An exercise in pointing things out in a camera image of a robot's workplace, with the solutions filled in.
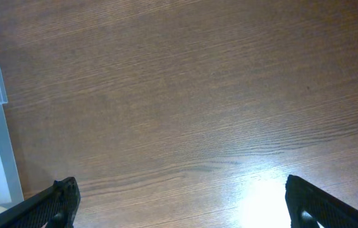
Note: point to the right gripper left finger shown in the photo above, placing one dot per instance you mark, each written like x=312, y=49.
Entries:
x=54, y=207

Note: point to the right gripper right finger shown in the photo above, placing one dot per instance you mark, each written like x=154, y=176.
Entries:
x=310, y=206

